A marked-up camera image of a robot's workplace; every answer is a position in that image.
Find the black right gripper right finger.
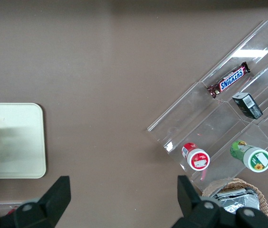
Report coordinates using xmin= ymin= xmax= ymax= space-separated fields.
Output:
xmin=171 ymin=175 xmax=221 ymax=228

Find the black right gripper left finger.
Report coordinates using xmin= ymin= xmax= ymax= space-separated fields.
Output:
xmin=14 ymin=175 xmax=72 ymax=228

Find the small light wicker basket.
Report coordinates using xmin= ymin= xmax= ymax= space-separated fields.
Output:
xmin=201 ymin=178 xmax=268 ymax=219

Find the cream rectangular tray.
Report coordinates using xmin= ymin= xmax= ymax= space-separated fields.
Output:
xmin=0 ymin=102 xmax=47 ymax=180

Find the silver foil packet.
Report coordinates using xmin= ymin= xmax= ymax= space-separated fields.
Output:
xmin=211 ymin=187 xmax=261 ymax=215

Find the red jar with white lid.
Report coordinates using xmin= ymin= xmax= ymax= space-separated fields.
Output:
xmin=181 ymin=142 xmax=211 ymax=171

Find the green jar with white lid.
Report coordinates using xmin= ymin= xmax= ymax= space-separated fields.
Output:
xmin=229 ymin=140 xmax=268 ymax=172

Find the clear acrylic stepped stand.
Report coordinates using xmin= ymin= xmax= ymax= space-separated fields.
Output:
xmin=146 ymin=17 xmax=268 ymax=189

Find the small black box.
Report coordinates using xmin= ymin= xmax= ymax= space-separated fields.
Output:
xmin=231 ymin=92 xmax=264 ymax=120

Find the Snickers chocolate bar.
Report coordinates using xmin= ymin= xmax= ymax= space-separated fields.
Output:
xmin=206 ymin=61 xmax=251 ymax=99

